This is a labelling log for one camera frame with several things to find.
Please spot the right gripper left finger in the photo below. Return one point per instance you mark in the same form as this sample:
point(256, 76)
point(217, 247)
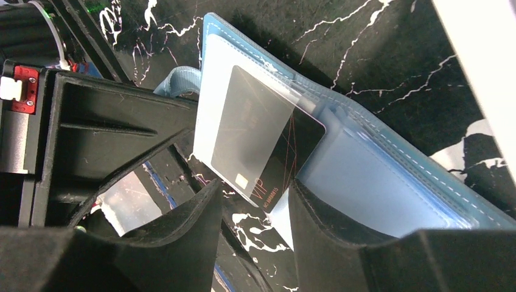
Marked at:
point(175, 252)

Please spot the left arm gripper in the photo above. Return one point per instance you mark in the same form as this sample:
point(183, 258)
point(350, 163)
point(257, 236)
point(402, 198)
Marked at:
point(65, 136)

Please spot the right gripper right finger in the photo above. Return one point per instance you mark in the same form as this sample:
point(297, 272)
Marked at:
point(336, 253)

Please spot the blue leather card holder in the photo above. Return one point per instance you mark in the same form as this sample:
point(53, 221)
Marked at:
point(361, 167)

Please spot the black VIP card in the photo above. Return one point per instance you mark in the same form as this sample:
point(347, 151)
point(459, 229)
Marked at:
point(263, 140)

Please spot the white plastic basket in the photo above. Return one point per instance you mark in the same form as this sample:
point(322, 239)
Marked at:
point(482, 34)

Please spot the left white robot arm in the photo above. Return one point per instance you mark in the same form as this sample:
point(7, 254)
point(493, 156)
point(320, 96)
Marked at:
point(60, 35)

